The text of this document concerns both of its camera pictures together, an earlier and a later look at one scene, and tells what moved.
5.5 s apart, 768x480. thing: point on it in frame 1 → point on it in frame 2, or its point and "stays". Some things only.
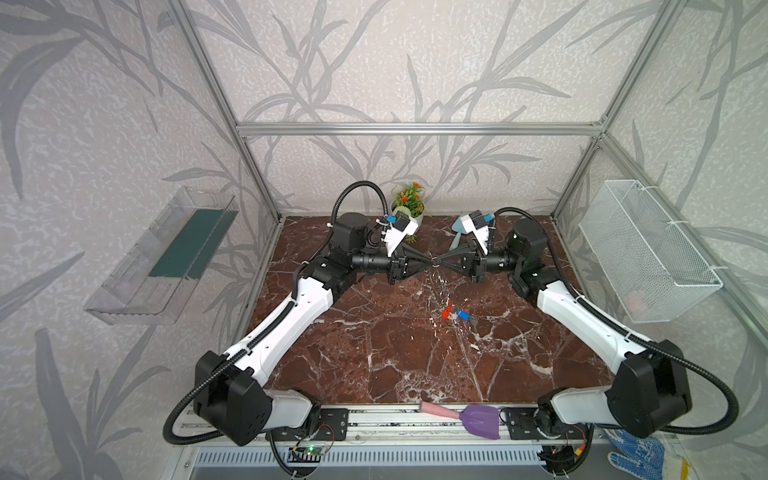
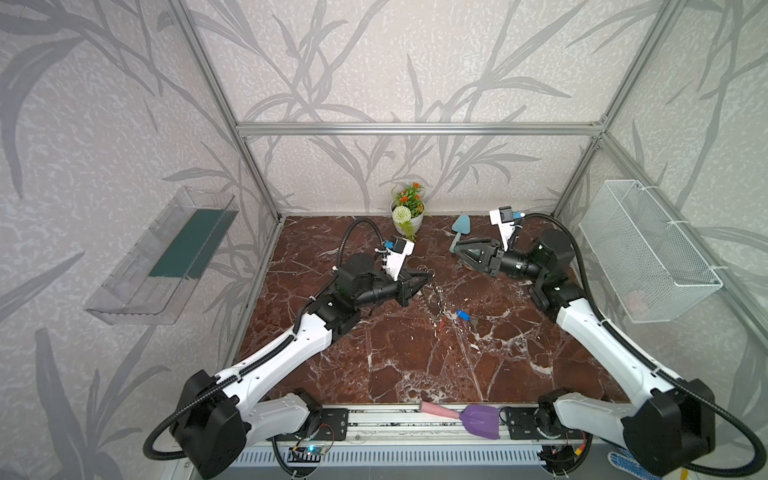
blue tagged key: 464,315 stays
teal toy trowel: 459,228 stays
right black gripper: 473,264 → 490,258
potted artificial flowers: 408,201 stays
